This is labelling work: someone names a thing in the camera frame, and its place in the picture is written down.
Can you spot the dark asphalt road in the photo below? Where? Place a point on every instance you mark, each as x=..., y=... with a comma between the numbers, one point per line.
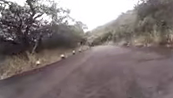
x=98, y=73

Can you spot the distant green hill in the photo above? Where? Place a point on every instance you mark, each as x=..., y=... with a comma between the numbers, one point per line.
x=114, y=26

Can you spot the row of roadside marker posts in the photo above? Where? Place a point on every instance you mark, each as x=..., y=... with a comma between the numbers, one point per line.
x=37, y=63

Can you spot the row of trees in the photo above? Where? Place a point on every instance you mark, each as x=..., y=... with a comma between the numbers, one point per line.
x=19, y=25

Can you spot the bushy overgrown bank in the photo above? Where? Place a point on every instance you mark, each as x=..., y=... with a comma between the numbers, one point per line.
x=166, y=14

